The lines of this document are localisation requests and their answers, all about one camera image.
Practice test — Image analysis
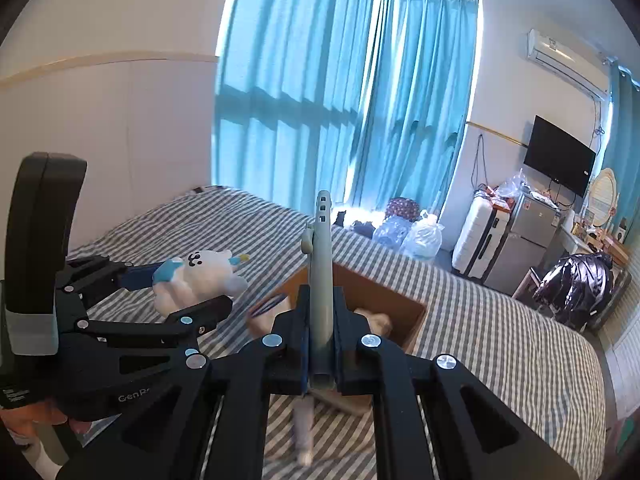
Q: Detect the white plush toy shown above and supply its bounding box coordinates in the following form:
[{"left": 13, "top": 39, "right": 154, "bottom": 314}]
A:
[{"left": 152, "top": 250, "right": 250, "bottom": 318}]

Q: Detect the white cream tube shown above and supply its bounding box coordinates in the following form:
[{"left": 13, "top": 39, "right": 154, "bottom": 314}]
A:
[{"left": 293, "top": 396, "right": 314, "bottom": 467}]

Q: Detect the brown cardboard box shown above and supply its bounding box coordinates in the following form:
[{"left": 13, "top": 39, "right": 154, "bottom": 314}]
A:
[{"left": 246, "top": 261, "right": 429, "bottom": 416}]

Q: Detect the cream lace underwear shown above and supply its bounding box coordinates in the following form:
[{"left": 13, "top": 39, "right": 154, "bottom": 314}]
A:
[{"left": 352, "top": 309, "right": 393, "bottom": 348}]

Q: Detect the grey green hair tool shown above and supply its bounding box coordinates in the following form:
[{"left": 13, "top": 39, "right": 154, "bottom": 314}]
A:
[{"left": 300, "top": 190, "right": 334, "bottom": 389}]

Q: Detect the person left hand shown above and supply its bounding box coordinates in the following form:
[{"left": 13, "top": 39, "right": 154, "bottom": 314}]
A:
[{"left": 1, "top": 400, "right": 92, "bottom": 438}]

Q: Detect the checkered bed sheet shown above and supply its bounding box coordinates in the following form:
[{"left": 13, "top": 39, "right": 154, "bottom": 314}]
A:
[{"left": 70, "top": 188, "right": 605, "bottom": 479}]

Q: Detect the black puffer jacket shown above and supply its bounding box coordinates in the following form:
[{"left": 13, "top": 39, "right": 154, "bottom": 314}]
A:
[{"left": 533, "top": 252, "right": 631, "bottom": 332}]

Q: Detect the white plastic bag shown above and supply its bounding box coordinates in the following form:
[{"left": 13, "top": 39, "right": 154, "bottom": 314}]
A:
[{"left": 400, "top": 210, "right": 444, "bottom": 261}]

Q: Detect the white suitcase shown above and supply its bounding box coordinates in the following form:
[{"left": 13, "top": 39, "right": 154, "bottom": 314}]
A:
[{"left": 451, "top": 195, "right": 511, "bottom": 281}]

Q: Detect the clear water bottle bag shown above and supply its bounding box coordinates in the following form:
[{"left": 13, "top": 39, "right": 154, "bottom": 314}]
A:
[{"left": 372, "top": 216, "right": 412, "bottom": 252}]

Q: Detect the silver mini fridge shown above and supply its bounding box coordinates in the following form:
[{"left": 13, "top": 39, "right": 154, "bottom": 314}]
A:
[{"left": 483, "top": 193, "right": 561, "bottom": 296}]

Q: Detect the wooden vanity desk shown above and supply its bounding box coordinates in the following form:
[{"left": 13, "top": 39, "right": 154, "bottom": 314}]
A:
[{"left": 570, "top": 222, "right": 630, "bottom": 268}]

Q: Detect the dark red patterned bag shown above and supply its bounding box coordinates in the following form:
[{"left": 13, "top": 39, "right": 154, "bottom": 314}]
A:
[{"left": 385, "top": 197, "right": 421, "bottom": 222}]

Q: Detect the blue window curtain left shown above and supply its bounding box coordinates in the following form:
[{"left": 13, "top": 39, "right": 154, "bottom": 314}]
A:
[{"left": 212, "top": 0, "right": 374, "bottom": 214}]

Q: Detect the blue window curtain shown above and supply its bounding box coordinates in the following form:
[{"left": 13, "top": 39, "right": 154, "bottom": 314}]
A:
[
  {"left": 346, "top": 0, "right": 480, "bottom": 210},
  {"left": 212, "top": 0, "right": 374, "bottom": 214}
]

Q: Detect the oval vanity mirror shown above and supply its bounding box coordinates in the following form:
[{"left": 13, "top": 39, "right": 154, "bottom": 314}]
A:
[{"left": 586, "top": 168, "right": 618, "bottom": 228}]

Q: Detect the blue curtain right window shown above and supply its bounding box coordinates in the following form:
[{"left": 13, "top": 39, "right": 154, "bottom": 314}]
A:
[{"left": 603, "top": 62, "right": 640, "bottom": 244}]

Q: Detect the blue window curtain middle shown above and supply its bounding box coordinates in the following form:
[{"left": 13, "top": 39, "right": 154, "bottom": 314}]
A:
[{"left": 346, "top": 0, "right": 480, "bottom": 210}]

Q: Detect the white air conditioner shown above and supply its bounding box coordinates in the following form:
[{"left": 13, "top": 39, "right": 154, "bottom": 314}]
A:
[{"left": 527, "top": 29, "right": 608, "bottom": 101}]

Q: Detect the black phone on mount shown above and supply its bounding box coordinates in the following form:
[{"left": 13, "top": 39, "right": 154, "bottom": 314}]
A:
[{"left": 4, "top": 153, "right": 87, "bottom": 356}]

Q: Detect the black wall television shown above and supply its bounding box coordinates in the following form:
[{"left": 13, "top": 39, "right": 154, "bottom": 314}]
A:
[{"left": 524, "top": 116, "right": 597, "bottom": 197}]

